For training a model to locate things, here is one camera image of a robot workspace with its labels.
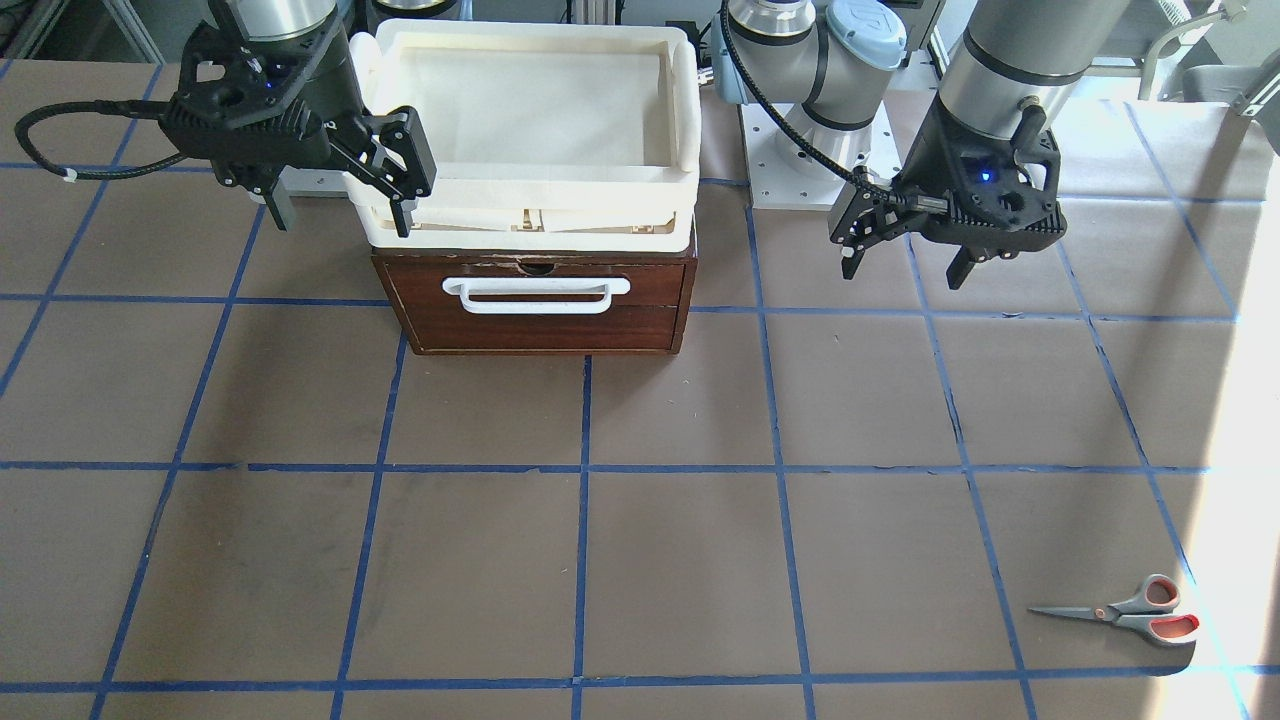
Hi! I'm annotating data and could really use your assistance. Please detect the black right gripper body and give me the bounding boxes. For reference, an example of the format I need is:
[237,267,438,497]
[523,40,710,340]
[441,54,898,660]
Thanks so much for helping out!
[160,22,364,199]

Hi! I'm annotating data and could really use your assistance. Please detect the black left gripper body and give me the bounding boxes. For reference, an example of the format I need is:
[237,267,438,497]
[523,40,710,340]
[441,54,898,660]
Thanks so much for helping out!
[893,99,1068,251]

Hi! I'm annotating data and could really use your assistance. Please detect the wooden drawer with white handle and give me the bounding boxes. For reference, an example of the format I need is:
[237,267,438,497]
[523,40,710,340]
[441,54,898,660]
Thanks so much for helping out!
[385,263,689,351]

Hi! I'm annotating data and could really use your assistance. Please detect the grey red handled scissors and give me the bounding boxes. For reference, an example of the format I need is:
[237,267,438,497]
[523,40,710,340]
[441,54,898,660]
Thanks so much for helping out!
[1028,574,1201,647]

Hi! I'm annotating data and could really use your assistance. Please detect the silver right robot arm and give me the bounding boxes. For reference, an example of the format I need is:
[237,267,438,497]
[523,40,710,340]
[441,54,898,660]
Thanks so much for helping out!
[159,1,436,237]

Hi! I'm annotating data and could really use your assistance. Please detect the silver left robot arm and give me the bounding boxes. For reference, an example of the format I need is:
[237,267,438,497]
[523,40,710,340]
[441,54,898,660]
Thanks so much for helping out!
[713,1,1123,290]

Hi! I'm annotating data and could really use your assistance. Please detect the dark wooden drawer cabinet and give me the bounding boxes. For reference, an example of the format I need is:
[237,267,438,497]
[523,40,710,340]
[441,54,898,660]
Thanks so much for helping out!
[370,215,699,357]

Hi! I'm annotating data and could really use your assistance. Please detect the cream white plastic tray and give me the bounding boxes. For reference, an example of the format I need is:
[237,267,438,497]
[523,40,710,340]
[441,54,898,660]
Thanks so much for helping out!
[344,19,701,252]

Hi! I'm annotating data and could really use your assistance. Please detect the grey chair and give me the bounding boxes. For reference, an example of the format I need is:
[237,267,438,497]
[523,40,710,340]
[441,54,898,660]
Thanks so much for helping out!
[1134,1,1279,120]

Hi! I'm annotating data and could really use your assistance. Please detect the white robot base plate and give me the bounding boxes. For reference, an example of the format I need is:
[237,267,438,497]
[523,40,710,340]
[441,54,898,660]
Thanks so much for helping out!
[741,104,902,211]

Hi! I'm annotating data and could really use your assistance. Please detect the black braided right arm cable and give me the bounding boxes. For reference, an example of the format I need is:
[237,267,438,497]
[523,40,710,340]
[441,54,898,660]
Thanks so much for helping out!
[15,100,191,186]

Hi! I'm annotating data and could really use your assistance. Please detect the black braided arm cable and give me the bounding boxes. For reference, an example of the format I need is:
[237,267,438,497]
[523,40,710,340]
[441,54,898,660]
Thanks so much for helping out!
[718,0,946,213]
[15,100,191,186]

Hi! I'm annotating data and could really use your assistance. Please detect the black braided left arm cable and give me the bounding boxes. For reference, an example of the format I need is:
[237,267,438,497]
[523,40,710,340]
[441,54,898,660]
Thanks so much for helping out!
[718,0,946,213]

